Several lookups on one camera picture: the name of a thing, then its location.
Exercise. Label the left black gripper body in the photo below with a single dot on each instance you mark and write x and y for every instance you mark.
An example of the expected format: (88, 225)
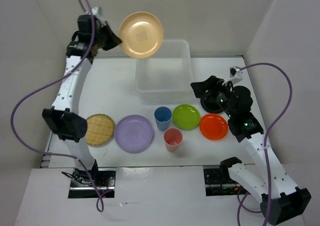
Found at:
(95, 37)

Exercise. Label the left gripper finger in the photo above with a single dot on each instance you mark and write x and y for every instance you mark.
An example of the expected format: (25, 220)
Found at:
(94, 50)
(110, 40)

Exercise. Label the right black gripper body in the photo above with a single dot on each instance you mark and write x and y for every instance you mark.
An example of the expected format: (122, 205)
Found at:
(221, 93)

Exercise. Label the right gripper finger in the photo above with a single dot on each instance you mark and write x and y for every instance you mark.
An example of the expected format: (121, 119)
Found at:
(200, 88)
(213, 79)

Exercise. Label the beige plastic plate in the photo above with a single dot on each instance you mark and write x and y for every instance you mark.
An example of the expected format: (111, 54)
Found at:
(142, 35)

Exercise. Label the blue plastic cup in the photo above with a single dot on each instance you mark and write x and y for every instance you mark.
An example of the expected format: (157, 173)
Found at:
(163, 116)

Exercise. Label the pink plastic cup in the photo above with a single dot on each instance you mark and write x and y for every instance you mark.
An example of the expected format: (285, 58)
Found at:
(172, 139)

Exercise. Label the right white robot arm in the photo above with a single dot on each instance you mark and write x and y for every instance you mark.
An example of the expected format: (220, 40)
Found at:
(279, 197)

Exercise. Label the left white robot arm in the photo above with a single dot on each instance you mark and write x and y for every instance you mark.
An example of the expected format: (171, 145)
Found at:
(93, 34)

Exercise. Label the clear plastic bin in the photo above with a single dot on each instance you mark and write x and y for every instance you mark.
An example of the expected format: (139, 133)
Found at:
(165, 78)

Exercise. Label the black plastic plate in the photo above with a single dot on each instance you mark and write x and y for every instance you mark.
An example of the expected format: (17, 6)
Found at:
(209, 104)

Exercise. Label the green plastic plate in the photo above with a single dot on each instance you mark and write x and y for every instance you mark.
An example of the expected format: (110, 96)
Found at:
(186, 117)

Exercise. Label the orange plastic plate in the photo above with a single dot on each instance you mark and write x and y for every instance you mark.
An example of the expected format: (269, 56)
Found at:
(213, 127)

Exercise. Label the round bamboo tray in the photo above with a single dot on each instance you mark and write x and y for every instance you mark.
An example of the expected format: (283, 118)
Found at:
(100, 129)

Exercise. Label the purple plastic plate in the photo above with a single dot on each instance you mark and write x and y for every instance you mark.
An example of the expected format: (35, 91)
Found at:
(133, 133)

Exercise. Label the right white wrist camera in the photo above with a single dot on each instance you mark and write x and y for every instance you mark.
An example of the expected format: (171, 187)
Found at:
(236, 76)

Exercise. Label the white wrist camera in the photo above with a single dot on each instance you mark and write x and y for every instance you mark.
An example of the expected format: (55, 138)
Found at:
(236, 76)
(98, 13)

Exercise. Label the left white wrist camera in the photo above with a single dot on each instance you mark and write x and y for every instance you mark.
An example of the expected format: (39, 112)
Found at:
(98, 13)

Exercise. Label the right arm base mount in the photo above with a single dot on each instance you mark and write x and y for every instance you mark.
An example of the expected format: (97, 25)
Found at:
(218, 183)

